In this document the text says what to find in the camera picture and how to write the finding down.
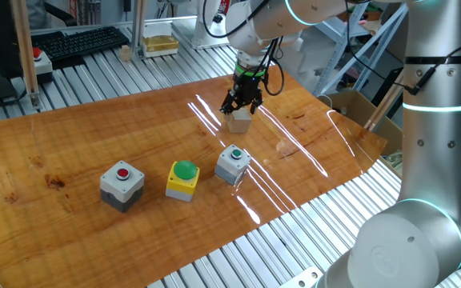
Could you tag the metal base plate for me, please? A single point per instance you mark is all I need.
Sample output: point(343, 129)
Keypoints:
point(198, 36)

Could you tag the silver metal bracket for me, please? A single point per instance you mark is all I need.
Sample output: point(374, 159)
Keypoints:
point(300, 279)

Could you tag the wood pattern table mat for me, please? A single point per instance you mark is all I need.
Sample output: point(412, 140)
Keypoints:
point(94, 132)

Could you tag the tiny beige wooden block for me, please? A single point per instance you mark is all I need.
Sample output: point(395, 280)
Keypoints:
point(125, 53)

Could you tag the yellow translucent plastic box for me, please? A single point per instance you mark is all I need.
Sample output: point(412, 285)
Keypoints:
point(159, 46)

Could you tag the wooden post with bracket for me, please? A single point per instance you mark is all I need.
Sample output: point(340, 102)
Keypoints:
point(24, 48)

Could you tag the white foam packaging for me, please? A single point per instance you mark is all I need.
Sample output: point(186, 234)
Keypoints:
point(306, 56)

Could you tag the emergency stop button box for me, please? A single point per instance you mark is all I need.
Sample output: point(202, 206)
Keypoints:
point(43, 66)

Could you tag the slanted wooden post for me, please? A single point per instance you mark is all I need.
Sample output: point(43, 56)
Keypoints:
point(386, 102)

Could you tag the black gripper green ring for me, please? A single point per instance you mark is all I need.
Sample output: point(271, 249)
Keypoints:
point(248, 86)

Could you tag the small wooden block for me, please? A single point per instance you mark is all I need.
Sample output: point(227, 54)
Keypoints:
point(238, 123)

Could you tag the grey box red button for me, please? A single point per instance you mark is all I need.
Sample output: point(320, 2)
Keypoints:
point(121, 188)

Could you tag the aluminium profile post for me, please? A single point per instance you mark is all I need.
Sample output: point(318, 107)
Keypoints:
point(138, 28)

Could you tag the grey box small green button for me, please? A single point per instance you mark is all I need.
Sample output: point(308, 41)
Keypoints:
point(230, 166)

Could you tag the yellow box green mushroom button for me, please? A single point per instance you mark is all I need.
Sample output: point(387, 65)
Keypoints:
point(182, 182)

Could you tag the black keyboard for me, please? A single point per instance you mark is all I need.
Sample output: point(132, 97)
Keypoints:
point(78, 42)

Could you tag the black case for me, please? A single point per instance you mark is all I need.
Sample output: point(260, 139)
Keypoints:
point(388, 90)

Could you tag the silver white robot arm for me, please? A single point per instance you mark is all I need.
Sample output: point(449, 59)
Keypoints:
point(434, 160)

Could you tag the open cardboard box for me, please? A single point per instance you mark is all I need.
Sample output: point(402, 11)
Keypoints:
point(358, 108)

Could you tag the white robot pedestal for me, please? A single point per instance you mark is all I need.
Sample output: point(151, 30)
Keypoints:
point(210, 16)

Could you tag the clear plastic bag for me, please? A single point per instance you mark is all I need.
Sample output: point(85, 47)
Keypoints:
point(394, 162)

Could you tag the white metal shelf frame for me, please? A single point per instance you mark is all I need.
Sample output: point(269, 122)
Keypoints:
point(334, 60)

